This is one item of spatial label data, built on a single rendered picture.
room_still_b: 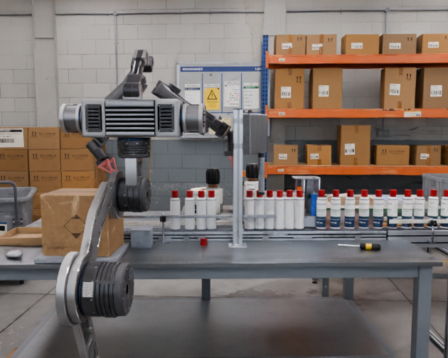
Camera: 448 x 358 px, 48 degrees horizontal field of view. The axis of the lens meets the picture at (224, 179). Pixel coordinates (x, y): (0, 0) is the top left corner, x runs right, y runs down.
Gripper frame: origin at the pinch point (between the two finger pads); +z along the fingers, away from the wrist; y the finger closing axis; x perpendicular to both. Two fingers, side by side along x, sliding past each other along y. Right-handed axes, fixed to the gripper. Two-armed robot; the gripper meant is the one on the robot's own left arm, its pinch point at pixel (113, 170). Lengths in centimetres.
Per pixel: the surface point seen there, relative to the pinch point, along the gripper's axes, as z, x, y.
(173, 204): 34.2, -16.2, -13.9
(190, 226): 48, -16, -13
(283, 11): -65, -213, 430
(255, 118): 27, -76, -24
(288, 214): 76, -59, -10
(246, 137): 31, -67, -27
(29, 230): -4, 56, -3
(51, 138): -104, 104, 292
